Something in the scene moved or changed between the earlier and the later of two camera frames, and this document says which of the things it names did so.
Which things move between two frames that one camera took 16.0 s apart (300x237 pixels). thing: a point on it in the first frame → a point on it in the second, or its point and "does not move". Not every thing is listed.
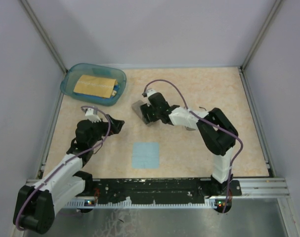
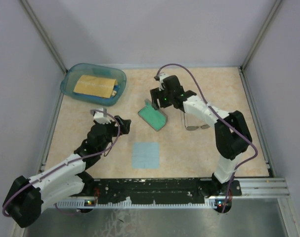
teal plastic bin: x=94 y=84 does not move
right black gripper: x=155 y=119 → x=155 y=94
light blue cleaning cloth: x=145 y=155 does not move
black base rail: x=169 y=190 does not move
